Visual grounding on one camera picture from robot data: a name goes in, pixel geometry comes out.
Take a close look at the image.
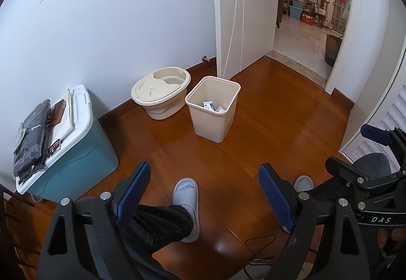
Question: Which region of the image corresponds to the brown flat box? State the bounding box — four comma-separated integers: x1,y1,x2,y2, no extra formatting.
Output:
51,99,67,125

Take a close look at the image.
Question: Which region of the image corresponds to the wooden armchair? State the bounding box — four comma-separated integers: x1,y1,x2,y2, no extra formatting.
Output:
314,0,331,27

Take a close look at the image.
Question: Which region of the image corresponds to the blue storage tub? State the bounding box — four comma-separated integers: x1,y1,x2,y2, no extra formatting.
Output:
289,0,307,20

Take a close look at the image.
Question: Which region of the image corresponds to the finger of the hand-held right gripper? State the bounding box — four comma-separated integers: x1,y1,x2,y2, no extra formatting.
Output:
361,124,406,169
326,156,406,197

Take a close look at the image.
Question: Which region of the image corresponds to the beige tub lid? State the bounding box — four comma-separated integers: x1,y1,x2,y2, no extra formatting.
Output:
131,73,182,106

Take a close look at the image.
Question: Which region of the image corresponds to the white louvered closet door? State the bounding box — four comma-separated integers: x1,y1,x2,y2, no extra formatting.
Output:
339,45,406,173

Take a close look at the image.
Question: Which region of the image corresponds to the person's right hand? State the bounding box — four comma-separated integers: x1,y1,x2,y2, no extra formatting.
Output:
377,229,403,256

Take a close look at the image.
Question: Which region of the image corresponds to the dark wooden chair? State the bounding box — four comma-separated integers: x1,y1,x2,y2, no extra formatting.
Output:
0,185,42,280

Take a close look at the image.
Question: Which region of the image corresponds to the black floor cable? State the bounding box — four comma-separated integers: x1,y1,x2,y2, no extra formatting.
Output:
244,234,318,280

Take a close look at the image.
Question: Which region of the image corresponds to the black plastic packet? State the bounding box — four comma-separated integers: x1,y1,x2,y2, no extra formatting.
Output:
13,99,53,179

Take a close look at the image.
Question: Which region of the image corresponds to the pale green packet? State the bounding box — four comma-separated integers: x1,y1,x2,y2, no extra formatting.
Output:
14,123,26,154

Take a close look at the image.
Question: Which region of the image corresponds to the person's left leg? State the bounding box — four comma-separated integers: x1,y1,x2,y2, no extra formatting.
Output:
121,204,195,280

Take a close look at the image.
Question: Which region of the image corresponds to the white room door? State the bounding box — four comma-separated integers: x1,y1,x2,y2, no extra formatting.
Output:
211,0,280,80

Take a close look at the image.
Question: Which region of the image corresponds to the dark woven basket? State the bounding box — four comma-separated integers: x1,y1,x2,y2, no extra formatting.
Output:
325,34,344,67

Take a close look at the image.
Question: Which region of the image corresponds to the beige foot bath tub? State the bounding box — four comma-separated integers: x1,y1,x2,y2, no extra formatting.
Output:
131,67,191,120

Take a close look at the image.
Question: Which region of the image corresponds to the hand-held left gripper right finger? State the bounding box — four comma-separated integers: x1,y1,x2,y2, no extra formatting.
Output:
258,163,371,280

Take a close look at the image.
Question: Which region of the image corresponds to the blue cooler box white lid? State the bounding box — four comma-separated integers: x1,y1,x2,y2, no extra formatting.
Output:
16,84,119,204

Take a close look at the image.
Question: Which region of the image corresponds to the glass patio door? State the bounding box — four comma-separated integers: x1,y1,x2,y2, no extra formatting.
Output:
331,0,353,34

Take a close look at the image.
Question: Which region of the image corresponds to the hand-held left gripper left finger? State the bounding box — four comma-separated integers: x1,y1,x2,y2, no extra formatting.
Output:
37,161,151,280

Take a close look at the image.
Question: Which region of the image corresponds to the beige plastic waste bin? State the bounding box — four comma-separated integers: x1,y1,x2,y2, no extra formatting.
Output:
185,76,241,143

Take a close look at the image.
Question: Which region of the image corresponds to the white door frame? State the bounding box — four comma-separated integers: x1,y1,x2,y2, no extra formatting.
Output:
324,0,364,95

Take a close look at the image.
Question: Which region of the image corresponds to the white slipper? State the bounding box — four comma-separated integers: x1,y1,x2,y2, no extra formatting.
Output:
293,175,314,197
173,178,200,243

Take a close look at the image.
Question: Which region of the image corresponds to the white hanging cord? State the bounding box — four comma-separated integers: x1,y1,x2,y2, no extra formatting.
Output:
222,0,245,78

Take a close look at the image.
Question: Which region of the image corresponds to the grey mesh cushion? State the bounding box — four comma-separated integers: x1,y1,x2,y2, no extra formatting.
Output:
350,153,401,179

